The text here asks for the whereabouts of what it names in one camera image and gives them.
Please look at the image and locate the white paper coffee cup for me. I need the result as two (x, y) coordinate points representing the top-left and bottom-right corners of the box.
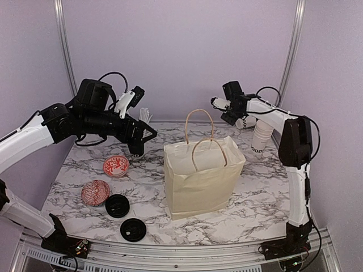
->
(235, 116), (257, 129)

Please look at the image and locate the cream paper bag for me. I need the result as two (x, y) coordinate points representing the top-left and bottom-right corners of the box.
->
(163, 109), (246, 222)

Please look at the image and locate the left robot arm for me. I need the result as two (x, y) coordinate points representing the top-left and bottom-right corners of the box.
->
(1, 79), (157, 172)

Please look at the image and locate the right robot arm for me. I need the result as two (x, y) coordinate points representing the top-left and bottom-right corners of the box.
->
(210, 81), (313, 254)

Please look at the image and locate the black cup with straws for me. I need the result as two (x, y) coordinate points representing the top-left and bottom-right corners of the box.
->
(128, 108), (153, 159)

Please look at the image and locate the stack of white cups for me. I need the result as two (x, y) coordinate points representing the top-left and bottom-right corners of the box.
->
(251, 120), (274, 154)

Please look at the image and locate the red floral bowl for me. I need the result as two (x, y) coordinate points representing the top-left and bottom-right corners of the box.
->
(103, 155), (130, 178)

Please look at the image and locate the red patterned bowl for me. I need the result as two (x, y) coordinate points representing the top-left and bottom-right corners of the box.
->
(81, 180), (110, 207)

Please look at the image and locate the stack of black lids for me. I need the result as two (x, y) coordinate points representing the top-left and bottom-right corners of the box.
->
(105, 194), (130, 218)

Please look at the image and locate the loose black lid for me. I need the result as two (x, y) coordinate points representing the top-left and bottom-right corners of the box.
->
(120, 218), (147, 243)

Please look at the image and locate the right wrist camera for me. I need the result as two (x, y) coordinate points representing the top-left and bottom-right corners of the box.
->
(210, 97), (230, 112)

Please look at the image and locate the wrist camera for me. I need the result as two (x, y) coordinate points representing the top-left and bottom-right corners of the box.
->
(114, 86), (145, 119)
(210, 97), (230, 112)

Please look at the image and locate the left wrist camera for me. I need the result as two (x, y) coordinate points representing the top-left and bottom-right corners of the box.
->
(114, 86), (145, 119)

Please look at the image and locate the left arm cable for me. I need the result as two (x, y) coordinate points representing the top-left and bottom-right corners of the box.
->
(99, 72), (128, 94)

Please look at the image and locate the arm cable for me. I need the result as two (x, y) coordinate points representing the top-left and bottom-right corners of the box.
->
(255, 86), (323, 272)
(99, 72), (128, 94)

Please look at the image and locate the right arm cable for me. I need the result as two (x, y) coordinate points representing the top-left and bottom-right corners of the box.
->
(255, 86), (323, 272)

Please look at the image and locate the right aluminium post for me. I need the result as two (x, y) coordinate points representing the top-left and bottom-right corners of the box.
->
(278, 0), (306, 105)

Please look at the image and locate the aluminium post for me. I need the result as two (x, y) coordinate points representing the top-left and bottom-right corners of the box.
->
(54, 0), (77, 96)
(278, 0), (306, 105)

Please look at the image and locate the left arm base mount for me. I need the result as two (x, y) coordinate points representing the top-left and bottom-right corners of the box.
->
(41, 214), (91, 259)

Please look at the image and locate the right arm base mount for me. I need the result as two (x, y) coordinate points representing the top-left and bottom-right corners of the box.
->
(259, 222), (313, 260)

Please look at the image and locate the left aluminium post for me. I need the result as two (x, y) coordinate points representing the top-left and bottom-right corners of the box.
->
(54, 0), (77, 96)

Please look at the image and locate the aluminium front rail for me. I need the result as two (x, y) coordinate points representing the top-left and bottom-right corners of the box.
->
(10, 228), (341, 271)

